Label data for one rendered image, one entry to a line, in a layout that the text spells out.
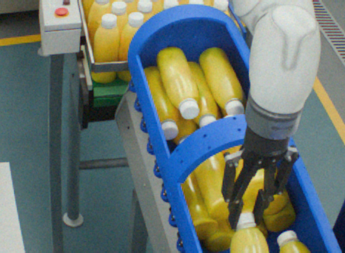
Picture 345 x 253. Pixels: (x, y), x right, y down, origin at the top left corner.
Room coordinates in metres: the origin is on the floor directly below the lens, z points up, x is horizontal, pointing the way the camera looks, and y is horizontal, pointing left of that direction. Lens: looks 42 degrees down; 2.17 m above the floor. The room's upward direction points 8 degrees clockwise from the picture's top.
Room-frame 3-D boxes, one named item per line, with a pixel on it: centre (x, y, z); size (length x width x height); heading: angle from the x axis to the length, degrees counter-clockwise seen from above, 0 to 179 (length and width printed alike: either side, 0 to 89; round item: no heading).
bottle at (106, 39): (1.60, 0.19, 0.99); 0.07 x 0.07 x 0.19
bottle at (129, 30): (1.62, 0.13, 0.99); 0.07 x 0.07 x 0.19
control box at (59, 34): (1.64, 0.34, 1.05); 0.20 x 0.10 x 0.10; 19
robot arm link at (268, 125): (0.90, -0.16, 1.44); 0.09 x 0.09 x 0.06
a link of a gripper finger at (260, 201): (0.90, -0.18, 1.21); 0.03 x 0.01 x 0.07; 19
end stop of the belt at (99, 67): (1.61, 0.03, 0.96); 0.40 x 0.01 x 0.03; 109
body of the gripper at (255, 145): (0.90, -0.16, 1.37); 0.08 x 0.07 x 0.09; 109
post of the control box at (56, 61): (1.64, 0.34, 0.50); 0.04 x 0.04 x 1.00; 19
